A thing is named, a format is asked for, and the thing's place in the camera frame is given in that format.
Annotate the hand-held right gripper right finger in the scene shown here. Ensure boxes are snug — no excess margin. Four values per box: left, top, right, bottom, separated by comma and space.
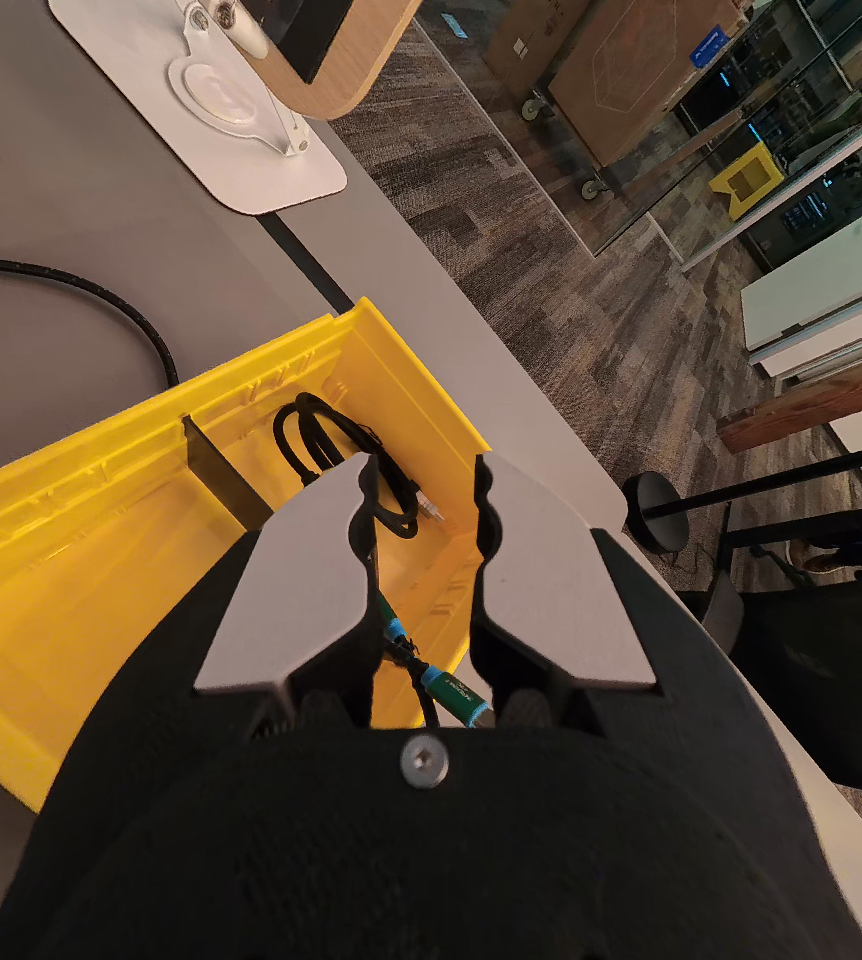
468, 452, 660, 714

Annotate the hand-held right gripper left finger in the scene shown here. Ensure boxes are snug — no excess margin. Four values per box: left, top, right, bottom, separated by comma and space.
192, 452, 384, 727

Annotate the black braided hdmi cable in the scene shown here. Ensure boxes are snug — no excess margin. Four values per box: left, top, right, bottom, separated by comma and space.
0, 255, 493, 730

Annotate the thin black cable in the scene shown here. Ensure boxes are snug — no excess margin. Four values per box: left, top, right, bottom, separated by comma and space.
273, 392, 447, 540

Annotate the yellow plastic bin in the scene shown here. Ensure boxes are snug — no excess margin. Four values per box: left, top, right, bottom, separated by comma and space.
0, 296, 492, 815

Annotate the dark bin divider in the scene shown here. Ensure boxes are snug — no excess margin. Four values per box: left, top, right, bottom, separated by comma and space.
182, 414, 276, 535

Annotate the brown wooden beam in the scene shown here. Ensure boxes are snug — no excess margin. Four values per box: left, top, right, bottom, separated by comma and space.
716, 352, 862, 456

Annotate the white table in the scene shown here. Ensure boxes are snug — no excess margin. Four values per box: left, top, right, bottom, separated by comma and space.
740, 202, 862, 384

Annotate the dark equipment shelf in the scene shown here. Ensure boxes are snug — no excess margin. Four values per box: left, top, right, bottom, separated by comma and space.
674, 0, 862, 271

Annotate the wood framed display stand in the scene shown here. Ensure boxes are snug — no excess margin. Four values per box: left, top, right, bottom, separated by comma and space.
48, 0, 424, 215

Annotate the small yellow crate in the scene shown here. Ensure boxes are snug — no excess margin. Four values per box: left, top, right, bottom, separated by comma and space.
708, 141, 784, 222

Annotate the large cardboard box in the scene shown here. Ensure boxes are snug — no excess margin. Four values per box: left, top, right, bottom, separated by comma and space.
547, 0, 750, 170

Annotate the small cardboard box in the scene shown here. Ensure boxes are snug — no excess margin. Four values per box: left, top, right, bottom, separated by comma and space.
483, 0, 597, 99

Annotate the black stanchion post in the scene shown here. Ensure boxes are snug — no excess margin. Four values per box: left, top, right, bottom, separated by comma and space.
723, 502, 862, 556
622, 437, 862, 556

